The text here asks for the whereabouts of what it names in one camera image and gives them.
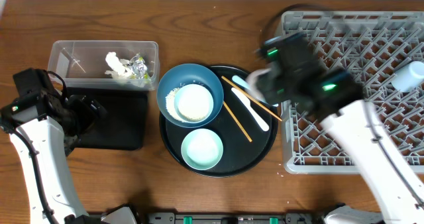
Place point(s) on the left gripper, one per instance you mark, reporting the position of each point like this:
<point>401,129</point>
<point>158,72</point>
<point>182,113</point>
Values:
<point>91,115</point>

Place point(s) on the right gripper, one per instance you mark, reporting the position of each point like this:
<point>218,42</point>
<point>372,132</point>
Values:
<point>265,83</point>

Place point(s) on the white paper cup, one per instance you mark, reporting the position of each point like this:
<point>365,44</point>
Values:
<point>252,79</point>

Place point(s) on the yellow foil snack wrapper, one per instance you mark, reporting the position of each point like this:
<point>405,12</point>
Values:
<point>139,69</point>

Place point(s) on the light blue bowl with rice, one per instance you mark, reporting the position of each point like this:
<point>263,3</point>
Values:
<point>193,103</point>

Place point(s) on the light blue cup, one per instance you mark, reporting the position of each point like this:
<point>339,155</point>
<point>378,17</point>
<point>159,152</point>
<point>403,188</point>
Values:
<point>408,77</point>

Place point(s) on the mint green bowl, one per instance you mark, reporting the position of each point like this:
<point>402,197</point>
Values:
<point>202,149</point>

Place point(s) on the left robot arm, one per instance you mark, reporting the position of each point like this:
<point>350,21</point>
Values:
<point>41,123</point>

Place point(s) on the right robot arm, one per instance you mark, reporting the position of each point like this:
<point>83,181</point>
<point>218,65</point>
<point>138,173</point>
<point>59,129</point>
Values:
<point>337,102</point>

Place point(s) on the clear plastic waste bin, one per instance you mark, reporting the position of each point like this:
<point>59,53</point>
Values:
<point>81,63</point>

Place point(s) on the grey dishwasher rack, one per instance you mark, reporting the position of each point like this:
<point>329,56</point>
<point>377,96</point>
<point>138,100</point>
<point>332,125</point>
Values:
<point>372,46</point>

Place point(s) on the black rectangular tray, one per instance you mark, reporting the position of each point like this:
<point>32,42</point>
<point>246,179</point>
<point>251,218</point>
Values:
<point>121,122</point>

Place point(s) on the light blue plastic knife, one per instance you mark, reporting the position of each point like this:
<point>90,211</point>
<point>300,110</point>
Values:
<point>242,83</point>

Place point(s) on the round black serving tray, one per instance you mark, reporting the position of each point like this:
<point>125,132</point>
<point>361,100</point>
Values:
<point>239,154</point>

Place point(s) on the right wooden chopstick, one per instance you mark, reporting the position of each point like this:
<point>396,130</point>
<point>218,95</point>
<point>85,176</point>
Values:
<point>251,98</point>

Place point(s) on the wooden chopstick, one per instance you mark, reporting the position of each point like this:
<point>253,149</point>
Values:
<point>237,122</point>
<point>251,98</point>

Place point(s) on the left wooden chopstick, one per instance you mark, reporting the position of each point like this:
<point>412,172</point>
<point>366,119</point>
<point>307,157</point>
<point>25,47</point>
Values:
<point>237,122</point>

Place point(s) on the dark blue plate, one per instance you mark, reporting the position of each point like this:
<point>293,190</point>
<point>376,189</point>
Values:
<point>189,73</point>

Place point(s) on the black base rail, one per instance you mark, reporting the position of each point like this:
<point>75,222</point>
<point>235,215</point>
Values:
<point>228,218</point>

